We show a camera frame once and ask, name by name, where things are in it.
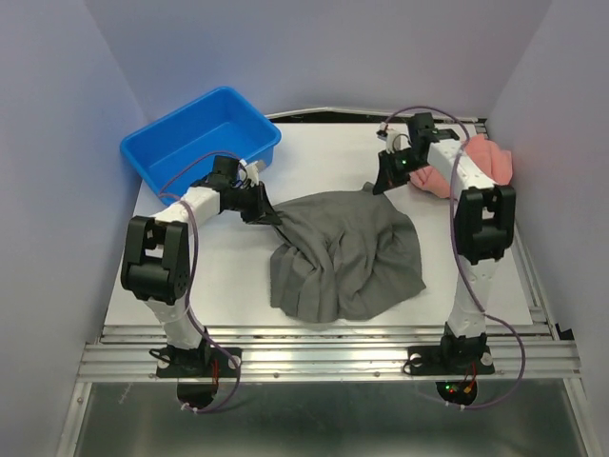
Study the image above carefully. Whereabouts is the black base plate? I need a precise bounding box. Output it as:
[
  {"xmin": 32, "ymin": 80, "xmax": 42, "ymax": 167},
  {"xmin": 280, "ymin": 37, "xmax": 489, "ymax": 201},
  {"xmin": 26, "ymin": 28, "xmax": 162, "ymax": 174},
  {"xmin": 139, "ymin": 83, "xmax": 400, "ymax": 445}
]
[
  {"xmin": 148, "ymin": 346, "xmax": 237, "ymax": 379},
  {"xmin": 402, "ymin": 346, "xmax": 496, "ymax": 377}
]

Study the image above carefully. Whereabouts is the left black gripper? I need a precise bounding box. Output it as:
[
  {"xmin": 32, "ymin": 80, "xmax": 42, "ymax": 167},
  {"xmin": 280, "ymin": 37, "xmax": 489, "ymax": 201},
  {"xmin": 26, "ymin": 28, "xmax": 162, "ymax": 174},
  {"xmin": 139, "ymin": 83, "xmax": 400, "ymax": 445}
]
[{"xmin": 226, "ymin": 182, "xmax": 280, "ymax": 227}]

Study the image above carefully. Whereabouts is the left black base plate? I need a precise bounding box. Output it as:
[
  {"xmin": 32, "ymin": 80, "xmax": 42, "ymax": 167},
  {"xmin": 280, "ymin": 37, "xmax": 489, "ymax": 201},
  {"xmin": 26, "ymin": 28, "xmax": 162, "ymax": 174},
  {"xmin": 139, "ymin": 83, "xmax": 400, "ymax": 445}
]
[{"xmin": 148, "ymin": 346, "xmax": 237, "ymax": 379}]

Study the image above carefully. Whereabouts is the grey skirt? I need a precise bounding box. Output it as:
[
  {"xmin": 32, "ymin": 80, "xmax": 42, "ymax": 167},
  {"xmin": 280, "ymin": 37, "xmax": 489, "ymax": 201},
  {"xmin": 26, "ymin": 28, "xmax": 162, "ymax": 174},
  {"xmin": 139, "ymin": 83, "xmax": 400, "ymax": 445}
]
[{"xmin": 269, "ymin": 183, "xmax": 426, "ymax": 324}]

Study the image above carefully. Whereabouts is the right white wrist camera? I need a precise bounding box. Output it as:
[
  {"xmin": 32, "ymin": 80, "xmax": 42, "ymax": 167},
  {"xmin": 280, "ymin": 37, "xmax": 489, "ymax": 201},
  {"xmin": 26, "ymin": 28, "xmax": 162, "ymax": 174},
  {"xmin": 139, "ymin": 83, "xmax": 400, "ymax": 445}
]
[{"xmin": 377, "ymin": 124, "xmax": 410, "ymax": 153}]

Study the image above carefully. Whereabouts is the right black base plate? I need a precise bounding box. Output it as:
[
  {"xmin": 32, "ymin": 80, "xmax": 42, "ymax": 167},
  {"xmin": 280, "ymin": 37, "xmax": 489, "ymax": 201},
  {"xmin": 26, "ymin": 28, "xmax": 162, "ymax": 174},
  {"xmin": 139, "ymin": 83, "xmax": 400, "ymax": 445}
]
[{"xmin": 402, "ymin": 346, "xmax": 496, "ymax": 377}]

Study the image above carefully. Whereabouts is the pink folded skirt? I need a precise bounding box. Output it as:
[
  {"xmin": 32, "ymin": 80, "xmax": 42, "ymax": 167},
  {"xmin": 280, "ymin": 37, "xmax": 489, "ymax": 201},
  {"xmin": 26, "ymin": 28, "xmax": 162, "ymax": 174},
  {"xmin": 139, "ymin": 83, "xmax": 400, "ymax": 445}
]
[{"xmin": 410, "ymin": 134, "xmax": 513, "ymax": 199}]

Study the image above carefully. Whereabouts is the blue plastic bin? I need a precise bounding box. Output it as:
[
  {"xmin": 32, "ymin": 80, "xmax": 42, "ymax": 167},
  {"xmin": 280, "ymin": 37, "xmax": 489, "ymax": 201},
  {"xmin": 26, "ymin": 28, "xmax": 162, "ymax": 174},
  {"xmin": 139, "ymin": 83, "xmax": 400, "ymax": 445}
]
[{"xmin": 120, "ymin": 87, "xmax": 282, "ymax": 206}]

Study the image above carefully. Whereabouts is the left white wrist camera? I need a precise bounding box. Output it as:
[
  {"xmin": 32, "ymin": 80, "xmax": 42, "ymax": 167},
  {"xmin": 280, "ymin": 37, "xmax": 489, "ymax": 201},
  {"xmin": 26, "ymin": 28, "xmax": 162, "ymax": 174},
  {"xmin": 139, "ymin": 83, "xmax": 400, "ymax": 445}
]
[{"xmin": 237, "ymin": 159, "xmax": 267, "ymax": 186}]

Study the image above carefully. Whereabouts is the aluminium rail frame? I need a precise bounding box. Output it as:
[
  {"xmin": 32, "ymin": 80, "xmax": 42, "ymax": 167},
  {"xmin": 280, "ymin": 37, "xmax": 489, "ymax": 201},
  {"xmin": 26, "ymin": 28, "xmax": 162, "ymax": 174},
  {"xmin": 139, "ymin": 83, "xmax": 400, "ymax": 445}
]
[{"xmin": 54, "ymin": 111, "xmax": 594, "ymax": 457}]

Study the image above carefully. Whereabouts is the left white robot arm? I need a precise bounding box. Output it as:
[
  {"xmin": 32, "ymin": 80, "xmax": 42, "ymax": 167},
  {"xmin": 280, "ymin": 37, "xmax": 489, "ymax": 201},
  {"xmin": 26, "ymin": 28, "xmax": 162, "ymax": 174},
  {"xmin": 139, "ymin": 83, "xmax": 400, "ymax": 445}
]
[{"xmin": 120, "ymin": 152, "xmax": 281, "ymax": 378}]

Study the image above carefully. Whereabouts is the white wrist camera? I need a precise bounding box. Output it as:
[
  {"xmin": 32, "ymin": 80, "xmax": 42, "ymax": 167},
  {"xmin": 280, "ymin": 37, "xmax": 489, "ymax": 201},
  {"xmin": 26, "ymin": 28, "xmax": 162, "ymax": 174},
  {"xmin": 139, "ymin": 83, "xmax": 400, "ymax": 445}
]
[
  {"xmin": 237, "ymin": 159, "xmax": 267, "ymax": 186},
  {"xmin": 377, "ymin": 124, "xmax": 410, "ymax": 153}
]

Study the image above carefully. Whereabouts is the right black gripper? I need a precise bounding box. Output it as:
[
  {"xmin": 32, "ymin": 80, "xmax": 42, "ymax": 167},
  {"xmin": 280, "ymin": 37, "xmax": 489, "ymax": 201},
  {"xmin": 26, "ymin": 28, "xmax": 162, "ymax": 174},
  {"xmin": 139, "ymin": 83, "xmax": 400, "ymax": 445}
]
[{"xmin": 371, "ymin": 148, "xmax": 425, "ymax": 195}]

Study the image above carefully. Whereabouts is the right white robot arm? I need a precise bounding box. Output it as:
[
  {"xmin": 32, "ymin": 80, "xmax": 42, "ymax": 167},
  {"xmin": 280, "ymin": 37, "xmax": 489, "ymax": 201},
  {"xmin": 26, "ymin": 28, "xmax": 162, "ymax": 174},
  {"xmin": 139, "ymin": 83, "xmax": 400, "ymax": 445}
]
[{"xmin": 373, "ymin": 112, "xmax": 516, "ymax": 376}]

